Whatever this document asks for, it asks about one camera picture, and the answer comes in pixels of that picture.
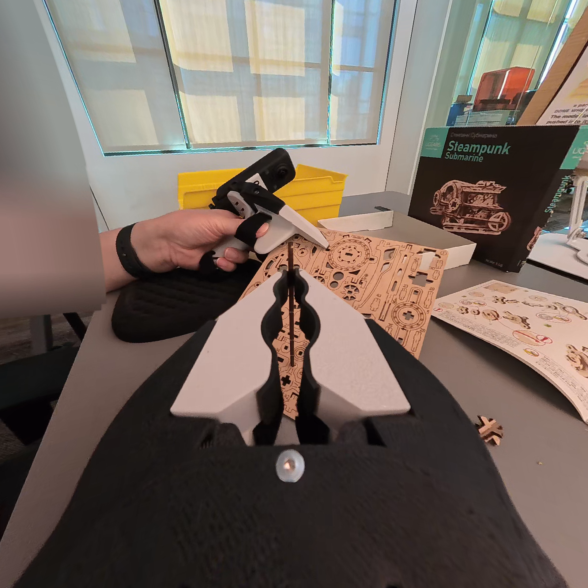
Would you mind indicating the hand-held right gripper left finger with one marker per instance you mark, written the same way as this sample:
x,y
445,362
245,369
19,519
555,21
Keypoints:
x,y
220,367

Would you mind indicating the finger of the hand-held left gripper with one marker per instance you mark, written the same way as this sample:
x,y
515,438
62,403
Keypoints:
x,y
298,225

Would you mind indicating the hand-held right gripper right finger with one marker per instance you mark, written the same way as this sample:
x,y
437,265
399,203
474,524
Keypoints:
x,y
358,367

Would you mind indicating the large laser-cut wooden sheet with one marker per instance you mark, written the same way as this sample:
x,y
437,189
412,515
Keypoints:
x,y
367,275

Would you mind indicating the black model kit box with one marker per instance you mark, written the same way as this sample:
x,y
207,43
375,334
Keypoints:
x,y
427,183

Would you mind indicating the person's left hand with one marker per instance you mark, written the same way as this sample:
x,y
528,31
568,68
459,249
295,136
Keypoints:
x,y
193,239

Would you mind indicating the yellow plastic bin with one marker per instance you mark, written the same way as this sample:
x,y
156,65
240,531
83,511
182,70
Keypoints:
x,y
312,197

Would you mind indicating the white cardboard tray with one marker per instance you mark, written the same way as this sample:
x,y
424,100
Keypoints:
x,y
353,223

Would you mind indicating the black textured foam pad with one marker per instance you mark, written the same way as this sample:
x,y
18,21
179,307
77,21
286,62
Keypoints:
x,y
174,303

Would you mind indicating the large window with blinds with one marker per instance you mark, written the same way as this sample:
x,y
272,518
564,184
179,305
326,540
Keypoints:
x,y
275,69

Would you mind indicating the small wooden cross piece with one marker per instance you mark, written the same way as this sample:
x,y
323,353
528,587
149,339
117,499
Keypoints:
x,y
489,431

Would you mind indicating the black wristband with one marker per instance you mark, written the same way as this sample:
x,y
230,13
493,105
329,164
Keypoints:
x,y
128,252

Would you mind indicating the printed instruction sheet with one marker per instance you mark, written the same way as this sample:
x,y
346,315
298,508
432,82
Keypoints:
x,y
505,340

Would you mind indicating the grey table leg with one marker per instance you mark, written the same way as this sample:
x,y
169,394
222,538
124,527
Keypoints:
x,y
40,335

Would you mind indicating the blue crate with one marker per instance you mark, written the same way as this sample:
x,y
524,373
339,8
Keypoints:
x,y
464,115

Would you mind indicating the orange 3D printer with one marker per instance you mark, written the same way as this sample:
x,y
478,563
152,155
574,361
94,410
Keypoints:
x,y
505,89

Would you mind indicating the narrow side window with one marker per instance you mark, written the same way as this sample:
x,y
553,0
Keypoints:
x,y
496,36

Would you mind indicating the white printed sign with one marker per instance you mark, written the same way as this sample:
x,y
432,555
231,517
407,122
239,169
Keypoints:
x,y
574,101

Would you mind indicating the leaning wooden board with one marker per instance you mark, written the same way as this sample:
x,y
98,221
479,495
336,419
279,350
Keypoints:
x,y
558,59

